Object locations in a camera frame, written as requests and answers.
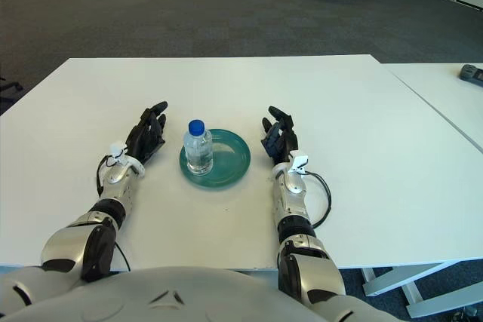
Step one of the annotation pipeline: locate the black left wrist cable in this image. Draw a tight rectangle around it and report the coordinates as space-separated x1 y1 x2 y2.
94 155 114 198

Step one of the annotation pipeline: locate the teal round plate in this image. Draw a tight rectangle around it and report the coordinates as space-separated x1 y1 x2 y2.
178 128 251 189

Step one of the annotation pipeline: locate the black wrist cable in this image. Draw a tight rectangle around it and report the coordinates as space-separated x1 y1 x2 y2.
94 155 114 198
307 171 333 228

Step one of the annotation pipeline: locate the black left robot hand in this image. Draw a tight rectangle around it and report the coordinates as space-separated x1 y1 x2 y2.
125 101 169 167

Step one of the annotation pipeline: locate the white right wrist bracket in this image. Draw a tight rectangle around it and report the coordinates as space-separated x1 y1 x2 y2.
291 151 309 172

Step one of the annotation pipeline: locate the clear water bottle blue cap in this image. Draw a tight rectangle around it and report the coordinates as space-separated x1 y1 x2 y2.
183 119 214 176

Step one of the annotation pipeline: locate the black cable bundle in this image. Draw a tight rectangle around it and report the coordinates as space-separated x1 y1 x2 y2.
451 301 483 322

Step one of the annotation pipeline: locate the grey robot torso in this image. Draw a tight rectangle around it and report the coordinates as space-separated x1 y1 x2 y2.
0 265 405 322

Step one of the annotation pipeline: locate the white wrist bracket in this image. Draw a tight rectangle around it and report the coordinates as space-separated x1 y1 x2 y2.
109 141 128 167
291 151 309 172

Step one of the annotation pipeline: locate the dark handheld device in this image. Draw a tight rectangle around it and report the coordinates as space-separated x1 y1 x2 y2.
459 64 483 87

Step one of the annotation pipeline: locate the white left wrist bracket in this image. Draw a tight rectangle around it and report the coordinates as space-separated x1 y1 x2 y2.
109 141 128 167

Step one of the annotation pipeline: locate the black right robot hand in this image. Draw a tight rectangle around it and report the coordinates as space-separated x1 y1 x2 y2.
261 106 299 167

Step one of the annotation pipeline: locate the black office chair base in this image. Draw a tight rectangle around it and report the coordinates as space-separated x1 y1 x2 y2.
0 78 22 103

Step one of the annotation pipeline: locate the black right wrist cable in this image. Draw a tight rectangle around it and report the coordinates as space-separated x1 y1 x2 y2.
307 171 333 228

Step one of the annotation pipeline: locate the white table frame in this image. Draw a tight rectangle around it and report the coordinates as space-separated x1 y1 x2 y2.
360 257 483 317

